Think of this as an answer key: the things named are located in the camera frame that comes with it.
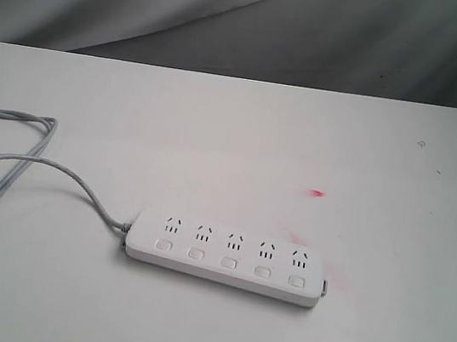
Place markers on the white power strip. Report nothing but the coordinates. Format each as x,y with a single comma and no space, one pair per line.
251,261

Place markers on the grey backdrop cloth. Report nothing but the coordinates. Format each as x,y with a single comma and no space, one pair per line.
394,49

